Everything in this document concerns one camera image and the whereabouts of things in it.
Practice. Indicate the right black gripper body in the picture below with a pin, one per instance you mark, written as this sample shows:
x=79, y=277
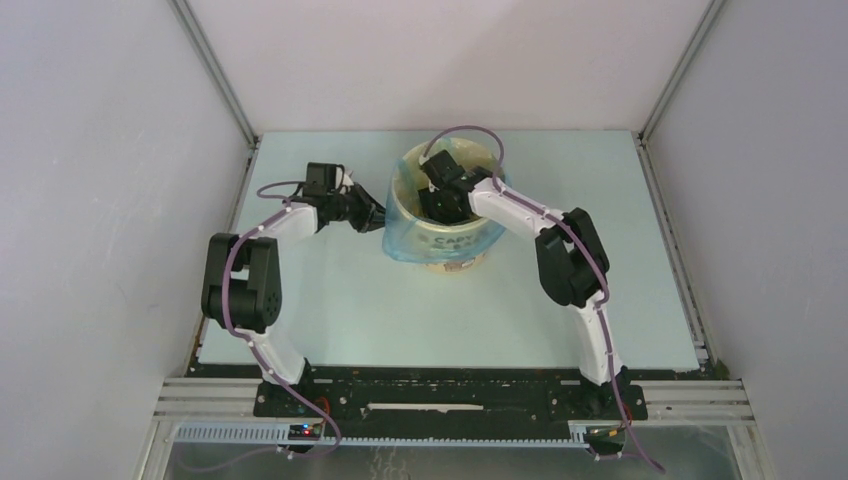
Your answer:
x=437, y=207

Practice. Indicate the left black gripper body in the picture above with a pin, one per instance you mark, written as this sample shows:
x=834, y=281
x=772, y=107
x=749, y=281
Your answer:
x=353, y=208

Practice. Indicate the blue plastic trash bag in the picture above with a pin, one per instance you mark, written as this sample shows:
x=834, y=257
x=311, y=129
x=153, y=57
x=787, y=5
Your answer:
x=430, y=232

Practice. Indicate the yellow capybara trash bin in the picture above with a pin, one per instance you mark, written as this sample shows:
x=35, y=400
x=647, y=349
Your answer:
x=450, y=252

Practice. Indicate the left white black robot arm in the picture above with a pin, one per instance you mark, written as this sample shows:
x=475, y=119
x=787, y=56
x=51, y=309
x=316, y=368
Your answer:
x=242, y=283

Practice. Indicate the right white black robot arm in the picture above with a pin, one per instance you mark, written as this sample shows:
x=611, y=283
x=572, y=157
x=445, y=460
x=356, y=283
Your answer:
x=571, y=261

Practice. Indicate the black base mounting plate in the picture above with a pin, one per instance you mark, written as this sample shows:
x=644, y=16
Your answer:
x=475, y=403

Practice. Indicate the left small circuit board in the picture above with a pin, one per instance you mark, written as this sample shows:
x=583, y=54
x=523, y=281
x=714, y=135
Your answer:
x=305, y=434

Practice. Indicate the small circuit board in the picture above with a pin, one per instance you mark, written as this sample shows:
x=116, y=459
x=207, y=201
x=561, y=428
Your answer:
x=305, y=434
x=605, y=435

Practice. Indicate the right small circuit board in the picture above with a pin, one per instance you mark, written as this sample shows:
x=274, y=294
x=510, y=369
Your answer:
x=605, y=435

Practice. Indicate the white toothed cable duct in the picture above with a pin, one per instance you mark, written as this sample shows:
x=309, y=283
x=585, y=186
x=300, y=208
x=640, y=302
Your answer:
x=276, y=434

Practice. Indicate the aluminium frame rail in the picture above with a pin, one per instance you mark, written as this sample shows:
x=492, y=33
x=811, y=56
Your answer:
x=668, y=403

